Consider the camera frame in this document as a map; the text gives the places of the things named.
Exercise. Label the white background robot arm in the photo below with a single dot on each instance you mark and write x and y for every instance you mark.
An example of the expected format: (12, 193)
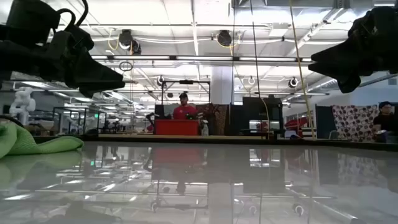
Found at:
(22, 102)

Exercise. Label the brown patterned panel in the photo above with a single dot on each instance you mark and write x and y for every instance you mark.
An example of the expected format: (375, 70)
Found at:
(217, 118)

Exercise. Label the white square pillar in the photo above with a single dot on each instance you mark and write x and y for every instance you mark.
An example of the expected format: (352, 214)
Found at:
(221, 84)

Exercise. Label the person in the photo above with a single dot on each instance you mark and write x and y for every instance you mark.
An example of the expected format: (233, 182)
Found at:
(385, 121)
(184, 112)

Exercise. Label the round black ceiling fixture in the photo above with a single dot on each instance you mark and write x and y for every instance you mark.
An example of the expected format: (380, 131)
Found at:
(224, 38)
(126, 39)

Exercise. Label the green microfiber towel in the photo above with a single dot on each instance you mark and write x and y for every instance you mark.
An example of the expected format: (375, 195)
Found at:
(31, 143)

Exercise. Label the black table edge frame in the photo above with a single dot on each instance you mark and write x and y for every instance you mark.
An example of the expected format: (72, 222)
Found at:
(217, 141)

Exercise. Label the circle patterned cloth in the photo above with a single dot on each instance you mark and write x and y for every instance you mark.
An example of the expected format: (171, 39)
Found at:
(354, 123)

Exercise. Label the white spray bottle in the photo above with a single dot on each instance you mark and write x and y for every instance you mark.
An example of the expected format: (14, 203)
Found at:
(205, 129)

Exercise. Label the black framed glass enclosure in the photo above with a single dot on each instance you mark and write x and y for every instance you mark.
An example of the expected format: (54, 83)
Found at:
(79, 121)

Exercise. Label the red bin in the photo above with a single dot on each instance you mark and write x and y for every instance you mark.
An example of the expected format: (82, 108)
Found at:
(176, 127)

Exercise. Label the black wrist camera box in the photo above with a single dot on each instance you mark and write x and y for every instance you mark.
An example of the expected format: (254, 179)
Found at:
(379, 18)
(31, 18)

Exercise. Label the dark blue panel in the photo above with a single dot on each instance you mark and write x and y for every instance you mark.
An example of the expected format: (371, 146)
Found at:
(323, 121)

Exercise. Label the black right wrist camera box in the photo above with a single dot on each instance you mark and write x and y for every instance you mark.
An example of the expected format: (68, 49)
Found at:
(379, 18)

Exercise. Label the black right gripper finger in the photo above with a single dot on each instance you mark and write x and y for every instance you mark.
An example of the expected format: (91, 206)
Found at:
(342, 60)
(349, 83)

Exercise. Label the black cabinet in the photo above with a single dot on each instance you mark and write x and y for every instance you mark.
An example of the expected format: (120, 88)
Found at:
(261, 110)

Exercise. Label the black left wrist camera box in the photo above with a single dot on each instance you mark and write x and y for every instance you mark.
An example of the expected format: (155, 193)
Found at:
(31, 18)

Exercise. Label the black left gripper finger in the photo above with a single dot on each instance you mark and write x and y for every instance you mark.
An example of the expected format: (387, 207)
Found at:
(96, 74)
(90, 93)

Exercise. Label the long linear ceiling light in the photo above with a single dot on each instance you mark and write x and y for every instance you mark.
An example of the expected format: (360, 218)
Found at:
(140, 57)

